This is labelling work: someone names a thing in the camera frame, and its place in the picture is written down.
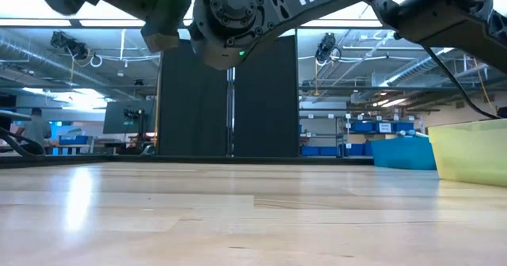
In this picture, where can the black table edge rail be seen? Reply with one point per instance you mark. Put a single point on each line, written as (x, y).
(218, 161)

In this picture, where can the blue plastic bin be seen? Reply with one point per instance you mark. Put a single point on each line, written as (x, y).
(402, 155)

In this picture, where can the silver ventilation duct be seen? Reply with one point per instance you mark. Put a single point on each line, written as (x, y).
(412, 69)

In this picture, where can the blue storage bin with label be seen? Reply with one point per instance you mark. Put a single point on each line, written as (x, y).
(384, 128)

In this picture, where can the white roll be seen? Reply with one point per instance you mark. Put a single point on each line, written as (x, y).
(412, 134)

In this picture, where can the black monitor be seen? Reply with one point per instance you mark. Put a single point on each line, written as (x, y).
(115, 117)

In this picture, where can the camera on tripod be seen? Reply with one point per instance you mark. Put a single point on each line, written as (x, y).
(134, 114)

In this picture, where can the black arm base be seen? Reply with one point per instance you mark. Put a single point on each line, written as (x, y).
(12, 115)

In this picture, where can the person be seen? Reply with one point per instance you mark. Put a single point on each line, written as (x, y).
(37, 131)

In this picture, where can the black partition panel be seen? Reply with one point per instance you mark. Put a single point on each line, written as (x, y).
(265, 107)
(194, 107)

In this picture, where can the yellow translucent plastic bin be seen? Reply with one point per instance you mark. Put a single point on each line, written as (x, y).
(471, 151)

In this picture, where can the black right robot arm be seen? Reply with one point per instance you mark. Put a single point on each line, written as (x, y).
(237, 16)

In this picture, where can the metal shelf rack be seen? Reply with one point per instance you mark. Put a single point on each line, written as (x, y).
(348, 139)

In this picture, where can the black ceiling-hung device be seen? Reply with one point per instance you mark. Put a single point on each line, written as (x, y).
(69, 44)
(326, 46)

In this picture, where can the blue crate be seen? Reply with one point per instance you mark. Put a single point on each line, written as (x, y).
(73, 140)

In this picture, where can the metal partition pole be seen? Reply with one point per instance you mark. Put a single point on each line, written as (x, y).
(230, 115)

